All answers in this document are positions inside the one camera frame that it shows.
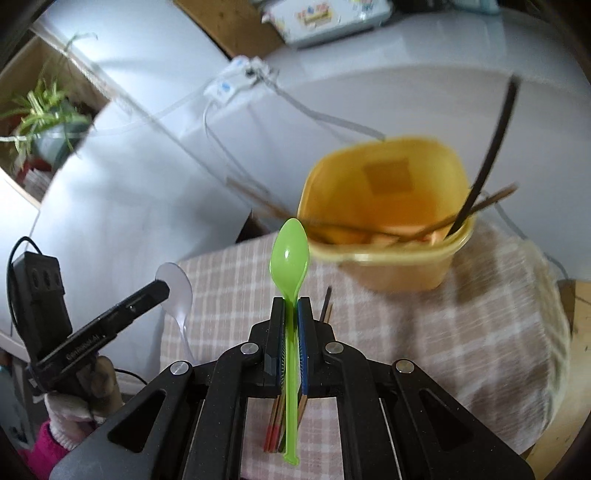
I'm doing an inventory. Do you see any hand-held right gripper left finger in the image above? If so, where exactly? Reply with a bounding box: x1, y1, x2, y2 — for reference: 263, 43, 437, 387
48, 298, 287, 480

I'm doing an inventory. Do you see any person's left hand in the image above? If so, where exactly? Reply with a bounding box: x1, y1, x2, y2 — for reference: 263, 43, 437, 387
45, 354, 124, 449

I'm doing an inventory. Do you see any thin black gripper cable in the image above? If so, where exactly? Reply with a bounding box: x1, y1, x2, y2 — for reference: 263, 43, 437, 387
112, 367, 149, 385

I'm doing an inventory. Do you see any yellow plastic container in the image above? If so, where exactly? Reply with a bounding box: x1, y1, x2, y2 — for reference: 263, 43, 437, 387
297, 135, 476, 292

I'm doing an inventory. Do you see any green plastic spoon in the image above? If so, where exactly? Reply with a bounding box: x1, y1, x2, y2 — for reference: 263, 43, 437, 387
269, 218, 311, 466

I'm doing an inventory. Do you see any wooden wall shelf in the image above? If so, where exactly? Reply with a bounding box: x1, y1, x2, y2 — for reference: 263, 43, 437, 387
0, 23, 116, 213

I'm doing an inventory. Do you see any white power strip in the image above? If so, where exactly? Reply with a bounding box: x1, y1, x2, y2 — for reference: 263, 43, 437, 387
203, 55, 271, 103

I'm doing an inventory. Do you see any cream ribbed towel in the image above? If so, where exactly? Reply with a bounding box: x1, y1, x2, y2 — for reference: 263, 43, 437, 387
519, 237, 574, 416

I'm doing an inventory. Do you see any red flowerpot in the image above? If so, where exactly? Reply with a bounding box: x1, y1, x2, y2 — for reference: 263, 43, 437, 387
14, 157, 52, 177

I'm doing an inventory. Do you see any white power cord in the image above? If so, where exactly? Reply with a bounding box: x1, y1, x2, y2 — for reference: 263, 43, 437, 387
202, 95, 278, 195

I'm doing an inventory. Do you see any pine wood board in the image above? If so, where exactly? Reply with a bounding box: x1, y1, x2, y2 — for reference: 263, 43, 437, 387
173, 0, 284, 58

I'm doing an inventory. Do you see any pink checked cloth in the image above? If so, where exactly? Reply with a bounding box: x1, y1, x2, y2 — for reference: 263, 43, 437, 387
159, 226, 561, 480

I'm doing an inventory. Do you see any white floral electric cooker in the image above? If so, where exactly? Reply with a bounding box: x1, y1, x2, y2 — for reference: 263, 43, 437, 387
261, 0, 395, 49

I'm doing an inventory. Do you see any potted spider plant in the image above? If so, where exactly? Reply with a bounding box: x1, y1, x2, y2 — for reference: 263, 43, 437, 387
0, 32, 100, 176

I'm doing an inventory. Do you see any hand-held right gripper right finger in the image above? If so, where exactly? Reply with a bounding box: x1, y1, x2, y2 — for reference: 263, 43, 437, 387
298, 298, 536, 480

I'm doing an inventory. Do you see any clear plastic spoon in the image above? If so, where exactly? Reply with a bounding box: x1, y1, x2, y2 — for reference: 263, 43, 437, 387
154, 262, 195, 363

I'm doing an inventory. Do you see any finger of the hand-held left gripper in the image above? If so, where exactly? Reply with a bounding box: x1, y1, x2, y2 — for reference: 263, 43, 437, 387
98, 281, 171, 336

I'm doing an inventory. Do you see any person's left forearm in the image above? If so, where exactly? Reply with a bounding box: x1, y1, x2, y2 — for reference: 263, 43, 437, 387
21, 422, 77, 480

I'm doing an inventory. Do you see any bundle of wooden chopsticks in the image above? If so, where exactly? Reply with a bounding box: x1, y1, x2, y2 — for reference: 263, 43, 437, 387
226, 76, 522, 454

